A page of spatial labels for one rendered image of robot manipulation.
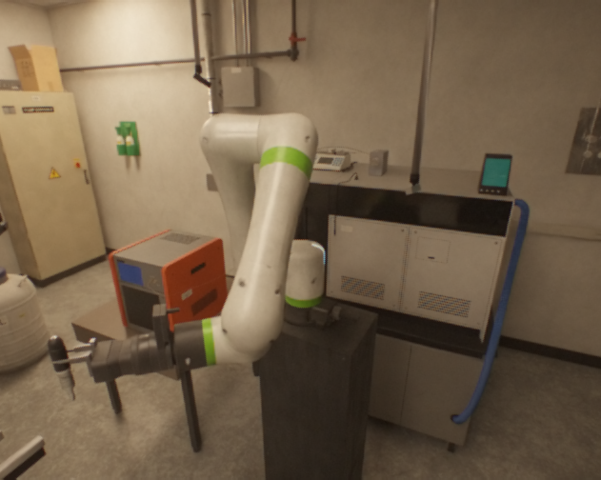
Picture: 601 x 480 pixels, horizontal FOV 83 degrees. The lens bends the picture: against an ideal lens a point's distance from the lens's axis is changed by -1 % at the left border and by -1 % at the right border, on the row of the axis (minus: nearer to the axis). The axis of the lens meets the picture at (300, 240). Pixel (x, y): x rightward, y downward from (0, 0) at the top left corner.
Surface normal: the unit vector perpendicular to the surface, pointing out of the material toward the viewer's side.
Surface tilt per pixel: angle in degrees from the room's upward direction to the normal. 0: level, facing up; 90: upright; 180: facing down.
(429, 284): 90
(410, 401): 90
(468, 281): 90
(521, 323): 90
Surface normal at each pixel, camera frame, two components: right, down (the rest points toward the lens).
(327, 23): -0.41, 0.33
